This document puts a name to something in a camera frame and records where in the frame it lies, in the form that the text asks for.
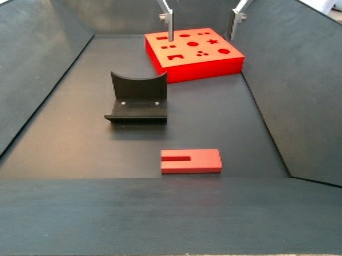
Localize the red double-square peg block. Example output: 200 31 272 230
160 149 223 174

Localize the black curved holder stand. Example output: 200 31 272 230
104 73 167 123

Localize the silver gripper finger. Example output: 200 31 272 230
156 0 174 42
228 0 248 41

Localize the red shape-sorting board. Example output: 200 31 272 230
144 28 244 83

